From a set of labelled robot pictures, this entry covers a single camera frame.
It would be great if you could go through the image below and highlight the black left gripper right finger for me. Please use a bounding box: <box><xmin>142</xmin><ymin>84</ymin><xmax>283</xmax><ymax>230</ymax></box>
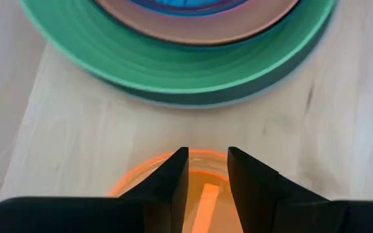
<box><xmin>227</xmin><ymin>146</ymin><xmax>373</xmax><ymax>233</ymax></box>

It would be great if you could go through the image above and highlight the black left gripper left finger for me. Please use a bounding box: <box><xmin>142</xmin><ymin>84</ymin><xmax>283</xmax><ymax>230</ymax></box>
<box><xmin>0</xmin><ymin>146</ymin><xmax>190</xmax><ymax>233</ymax></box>

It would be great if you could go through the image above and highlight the pink translucent plastic plate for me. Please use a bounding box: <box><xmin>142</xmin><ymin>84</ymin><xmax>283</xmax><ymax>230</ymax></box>
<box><xmin>94</xmin><ymin>0</ymin><xmax>301</xmax><ymax>46</ymax></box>

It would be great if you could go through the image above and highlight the bright blue plastic plate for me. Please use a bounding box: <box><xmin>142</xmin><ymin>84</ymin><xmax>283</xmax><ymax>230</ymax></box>
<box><xmin>155</xmin><ymin>0</ymin><xmax>226</xmax><ymax>8</ymax></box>

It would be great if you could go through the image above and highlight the orange translucent plastic plate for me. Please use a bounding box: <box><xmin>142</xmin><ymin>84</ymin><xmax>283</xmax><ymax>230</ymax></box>
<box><xmin>107</xmin><ymin>148</ymin><xmax>244</xmax><ymax>233</ymax></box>

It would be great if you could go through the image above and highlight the green plastic plate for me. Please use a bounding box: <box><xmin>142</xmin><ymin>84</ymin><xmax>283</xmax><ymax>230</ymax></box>
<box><xmin>20</xmin><ymin>0</ymin><xmax>337</xmax><ymax>95</ymax></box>

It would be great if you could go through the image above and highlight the dark teal bowl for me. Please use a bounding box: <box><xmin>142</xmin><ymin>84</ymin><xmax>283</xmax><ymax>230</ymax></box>
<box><xmin>128</xmin><ymin>0</ymin><xmax>250</xmax><ymax>17</ymax></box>

